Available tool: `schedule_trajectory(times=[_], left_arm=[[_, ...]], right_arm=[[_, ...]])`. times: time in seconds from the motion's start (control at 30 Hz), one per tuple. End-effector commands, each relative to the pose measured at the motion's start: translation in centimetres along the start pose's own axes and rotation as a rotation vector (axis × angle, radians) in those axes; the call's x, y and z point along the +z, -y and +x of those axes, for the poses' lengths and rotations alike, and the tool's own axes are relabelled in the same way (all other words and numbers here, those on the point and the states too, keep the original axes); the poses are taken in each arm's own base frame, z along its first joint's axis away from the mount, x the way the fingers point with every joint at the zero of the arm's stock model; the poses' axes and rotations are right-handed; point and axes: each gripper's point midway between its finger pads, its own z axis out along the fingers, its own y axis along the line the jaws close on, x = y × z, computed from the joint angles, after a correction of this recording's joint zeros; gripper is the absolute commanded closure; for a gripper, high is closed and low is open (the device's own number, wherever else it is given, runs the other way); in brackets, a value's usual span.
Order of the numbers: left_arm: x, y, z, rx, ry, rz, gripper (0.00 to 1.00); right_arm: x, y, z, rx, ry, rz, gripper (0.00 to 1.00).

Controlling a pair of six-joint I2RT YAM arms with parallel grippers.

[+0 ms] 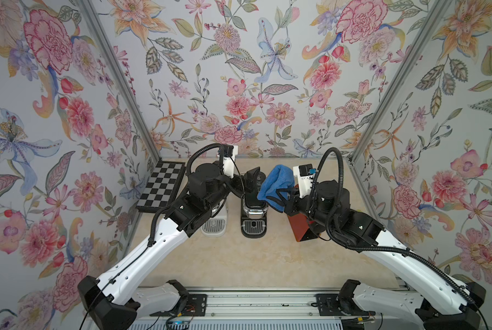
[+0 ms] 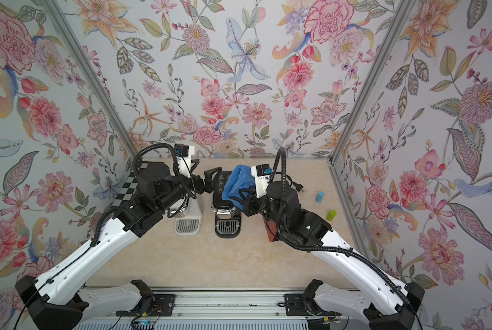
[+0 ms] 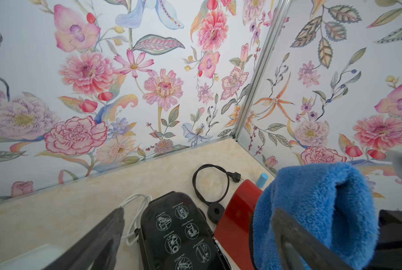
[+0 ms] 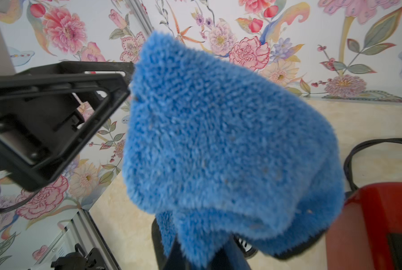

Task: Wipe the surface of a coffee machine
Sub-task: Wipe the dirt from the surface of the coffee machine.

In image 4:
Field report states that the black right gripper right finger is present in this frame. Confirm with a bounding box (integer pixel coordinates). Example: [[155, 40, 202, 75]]
[[217, 236, 251, 270]]

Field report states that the red coffee machine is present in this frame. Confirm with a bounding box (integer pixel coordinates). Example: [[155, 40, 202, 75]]
[[326, 182, 402, 270]]

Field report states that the black power cable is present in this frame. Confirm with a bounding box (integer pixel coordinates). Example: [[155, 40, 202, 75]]
[[343, 137, 402, 193]]

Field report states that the aluminium frame post left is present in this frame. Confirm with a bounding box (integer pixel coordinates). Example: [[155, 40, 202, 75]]
[[125, 0, 154, 36]]

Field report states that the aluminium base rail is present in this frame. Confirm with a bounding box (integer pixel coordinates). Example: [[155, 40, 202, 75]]
[[31, 209, 121, 270]]

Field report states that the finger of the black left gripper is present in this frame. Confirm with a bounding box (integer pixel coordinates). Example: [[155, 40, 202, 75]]
[[18, 61, 135, 81]]

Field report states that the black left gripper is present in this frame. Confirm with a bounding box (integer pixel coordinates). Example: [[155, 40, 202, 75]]
[[0, 72, 131, 217]]

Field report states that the blue microfiber cloth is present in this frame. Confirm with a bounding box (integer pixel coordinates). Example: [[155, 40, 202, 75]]
[[122, 33, 344, 270]]

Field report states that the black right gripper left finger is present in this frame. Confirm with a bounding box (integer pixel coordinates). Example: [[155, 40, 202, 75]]
[[151, 218, 194, 270]]

